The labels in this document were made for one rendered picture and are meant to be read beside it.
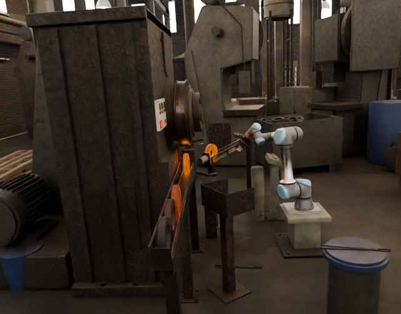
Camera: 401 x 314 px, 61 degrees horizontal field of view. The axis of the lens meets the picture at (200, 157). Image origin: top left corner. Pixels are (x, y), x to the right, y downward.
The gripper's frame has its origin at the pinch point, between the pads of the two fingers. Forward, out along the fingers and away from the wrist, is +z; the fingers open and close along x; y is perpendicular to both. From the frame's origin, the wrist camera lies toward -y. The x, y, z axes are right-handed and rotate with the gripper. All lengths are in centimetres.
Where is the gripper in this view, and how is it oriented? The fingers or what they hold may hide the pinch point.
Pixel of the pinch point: (234, 148)
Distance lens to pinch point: 318.8
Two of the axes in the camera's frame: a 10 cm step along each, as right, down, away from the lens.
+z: -4.5, 5.9, 6.7
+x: 5.2, -4.4, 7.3
